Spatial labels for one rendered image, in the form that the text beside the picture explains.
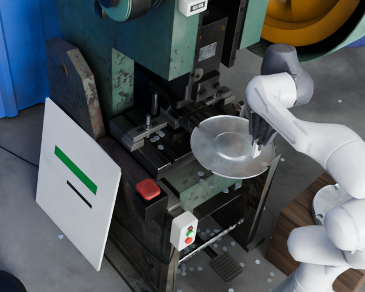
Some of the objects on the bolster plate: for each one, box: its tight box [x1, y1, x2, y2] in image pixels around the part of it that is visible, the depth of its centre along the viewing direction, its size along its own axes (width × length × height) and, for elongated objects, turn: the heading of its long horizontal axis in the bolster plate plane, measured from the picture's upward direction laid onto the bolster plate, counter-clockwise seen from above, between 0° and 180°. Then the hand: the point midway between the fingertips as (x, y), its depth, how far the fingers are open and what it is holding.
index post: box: [234, 101, 246, 118], centre depth 194 cm, size 3×3×10 cm
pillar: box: [151, 94, 159, 115], centre depth 187 cm, size 2×2×14 cm
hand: (256, 148), depth 166 cm, fingers closed
